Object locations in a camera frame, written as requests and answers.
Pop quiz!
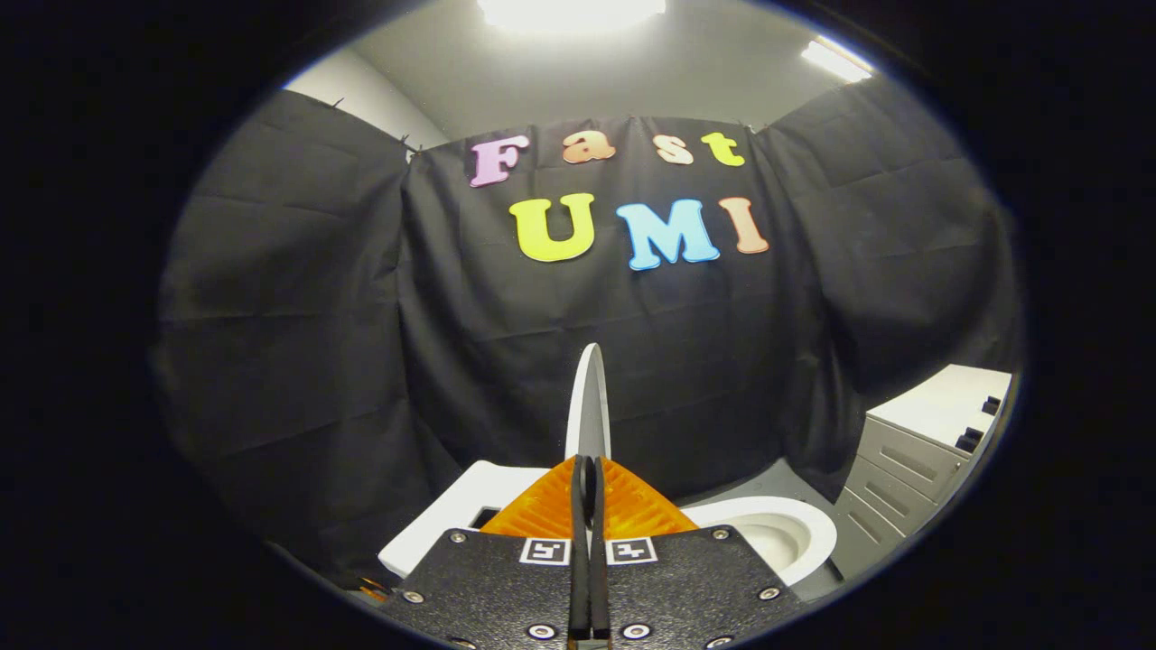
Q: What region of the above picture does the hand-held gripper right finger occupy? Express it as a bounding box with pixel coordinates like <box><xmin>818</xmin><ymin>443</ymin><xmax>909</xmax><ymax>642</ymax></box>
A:
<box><xmin>591</xmin><ymin>457</ymin><xmax>802</xmax><ymax>650</ymax></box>

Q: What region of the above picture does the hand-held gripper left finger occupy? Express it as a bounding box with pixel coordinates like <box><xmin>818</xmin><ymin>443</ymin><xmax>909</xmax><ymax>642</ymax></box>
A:
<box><xmin>379</xmin><ymin>456</ymin><xmax>590</xmax><ymax>650</ymax></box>

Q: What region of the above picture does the white toilet lid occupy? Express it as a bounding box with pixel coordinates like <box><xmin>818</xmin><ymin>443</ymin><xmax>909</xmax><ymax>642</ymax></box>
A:
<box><xmin>564</xmin><ymin>343</ymin><xmax>612</xmax><ymax>463</ymax></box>

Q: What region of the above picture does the white toilet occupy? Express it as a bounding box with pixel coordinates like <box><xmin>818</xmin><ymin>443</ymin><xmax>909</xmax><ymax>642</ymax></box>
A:
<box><xmin>378</xmin><ymin>460</ymin><xmax>838</xmax><ymax>590</ymax></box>

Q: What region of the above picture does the white drawer cabinet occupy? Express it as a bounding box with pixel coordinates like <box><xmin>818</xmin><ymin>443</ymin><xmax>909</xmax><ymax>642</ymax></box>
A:
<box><xmin>826</xmin><ymin>364</ymin><xmax>1012</xmax><ymax>580</ymax></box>

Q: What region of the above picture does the black backdrop cloth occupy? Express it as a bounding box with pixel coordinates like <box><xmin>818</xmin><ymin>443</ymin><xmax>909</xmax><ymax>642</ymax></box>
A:
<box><xmin>154</xmin><ymin>74</ymin><xmax>1021</xmax><ymax>588</ymax></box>

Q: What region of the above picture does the small ceiling light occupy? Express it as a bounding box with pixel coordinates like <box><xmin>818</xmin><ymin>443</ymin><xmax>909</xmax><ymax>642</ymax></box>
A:
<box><xmin>800</xmin><ymin>38</ymin><xmax>873</xmax><ymax>85</ymax></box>

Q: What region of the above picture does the large ceiling light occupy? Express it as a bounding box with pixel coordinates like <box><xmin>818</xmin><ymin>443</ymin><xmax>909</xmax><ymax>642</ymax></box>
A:
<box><xmin>477</xmin><ymin>0</ymin><xmax>667</xmax><ymax>33</ymax></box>

